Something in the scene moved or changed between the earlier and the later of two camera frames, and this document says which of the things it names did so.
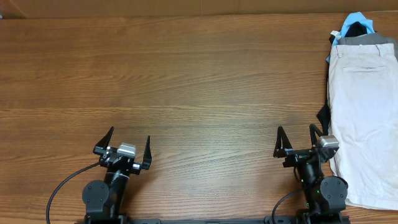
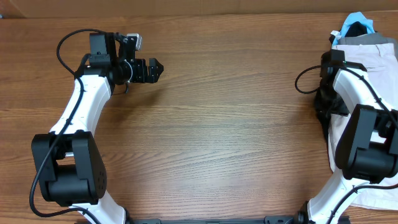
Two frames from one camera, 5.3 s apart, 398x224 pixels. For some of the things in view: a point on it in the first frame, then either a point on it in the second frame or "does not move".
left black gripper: [101, 148] to [152, 75]
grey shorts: [370, 38] does not move
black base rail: [296, 219] does not move
